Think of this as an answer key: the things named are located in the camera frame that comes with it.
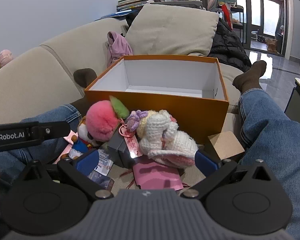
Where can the grey desk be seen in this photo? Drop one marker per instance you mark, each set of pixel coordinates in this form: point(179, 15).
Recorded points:
point(180, 3)

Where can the blue folder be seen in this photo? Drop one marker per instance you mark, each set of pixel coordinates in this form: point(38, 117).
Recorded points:
point(117, 14)

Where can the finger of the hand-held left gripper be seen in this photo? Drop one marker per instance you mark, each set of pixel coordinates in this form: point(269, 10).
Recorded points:
point(55, 128)

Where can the purple cloth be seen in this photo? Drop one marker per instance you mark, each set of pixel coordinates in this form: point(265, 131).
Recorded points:
point(117, 47)

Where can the pink paper cup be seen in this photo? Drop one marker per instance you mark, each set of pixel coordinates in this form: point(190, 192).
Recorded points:
point(155, 177)

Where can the beige sofa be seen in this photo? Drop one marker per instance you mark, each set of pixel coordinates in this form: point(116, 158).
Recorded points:
point(27, 80)

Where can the person's left leg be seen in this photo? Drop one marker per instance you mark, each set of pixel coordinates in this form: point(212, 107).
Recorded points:
point(60, 113)

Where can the orange cardboard box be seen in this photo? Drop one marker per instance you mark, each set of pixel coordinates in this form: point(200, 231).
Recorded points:
point(165, 107)

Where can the black metal rack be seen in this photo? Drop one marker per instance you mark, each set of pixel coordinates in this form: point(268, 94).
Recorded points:
point(237, 17)

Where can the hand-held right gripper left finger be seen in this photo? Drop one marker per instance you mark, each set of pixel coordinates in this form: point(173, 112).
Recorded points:
point(86, 161)

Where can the black puffer jacket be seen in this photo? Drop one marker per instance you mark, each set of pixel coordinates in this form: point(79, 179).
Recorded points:
point(227, 47)

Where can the plush dog toy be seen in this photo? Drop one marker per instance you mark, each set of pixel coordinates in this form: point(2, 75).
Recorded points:
point(80, 147)

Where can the person's leg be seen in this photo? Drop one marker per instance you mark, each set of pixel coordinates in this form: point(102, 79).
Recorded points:
point(60, 113)
point(265, 130)

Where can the white packet with blue mark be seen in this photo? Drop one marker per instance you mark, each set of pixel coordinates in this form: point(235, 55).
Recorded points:
point(103, 163)

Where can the grey pink chair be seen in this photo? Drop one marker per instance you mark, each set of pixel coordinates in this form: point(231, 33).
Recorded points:
point(213, 1)

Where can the grey gift box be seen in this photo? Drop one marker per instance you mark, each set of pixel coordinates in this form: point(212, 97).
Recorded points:
point(117, 150)

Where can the person's right leg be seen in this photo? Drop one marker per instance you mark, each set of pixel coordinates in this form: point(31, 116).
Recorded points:
point(265, 130)

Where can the pink massage hammer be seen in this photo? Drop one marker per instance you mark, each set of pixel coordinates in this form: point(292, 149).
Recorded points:
point(3, 56)

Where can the small brown cardboard box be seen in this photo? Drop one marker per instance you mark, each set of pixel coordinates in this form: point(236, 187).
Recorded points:
point(226, 145)

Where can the white crochet bunny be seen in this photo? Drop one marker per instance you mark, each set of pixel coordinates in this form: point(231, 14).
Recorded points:
point(160, 132)

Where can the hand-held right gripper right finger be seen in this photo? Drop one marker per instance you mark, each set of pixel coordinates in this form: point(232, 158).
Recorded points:
point(205, 163)

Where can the blue printed tissue packet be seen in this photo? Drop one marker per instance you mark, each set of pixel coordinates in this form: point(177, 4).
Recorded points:
point(103, 181)

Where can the beige cushion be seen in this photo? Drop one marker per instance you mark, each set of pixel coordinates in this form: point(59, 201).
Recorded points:
point(170, 27)

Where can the stack of books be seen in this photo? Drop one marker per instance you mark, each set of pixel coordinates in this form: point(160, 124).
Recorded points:
point(132, 2)

